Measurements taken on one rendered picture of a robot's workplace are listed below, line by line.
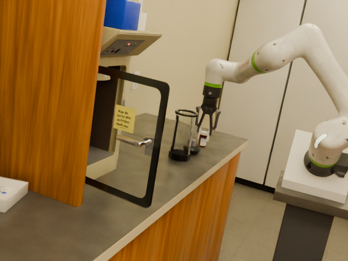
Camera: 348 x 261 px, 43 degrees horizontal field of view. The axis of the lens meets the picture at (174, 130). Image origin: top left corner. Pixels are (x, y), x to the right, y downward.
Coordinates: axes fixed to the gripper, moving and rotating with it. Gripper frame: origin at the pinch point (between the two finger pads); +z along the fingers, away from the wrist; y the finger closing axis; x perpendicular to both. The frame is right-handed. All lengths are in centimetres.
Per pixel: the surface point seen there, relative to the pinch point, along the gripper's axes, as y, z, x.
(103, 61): -26, -38, -81
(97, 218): -11, 6, -106
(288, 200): 47, 9, -42
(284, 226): 48, 23, -36
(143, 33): -14, -50, -79
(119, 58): -25, -39, -71
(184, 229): 6, 32, -46
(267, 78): 18, -13, 214
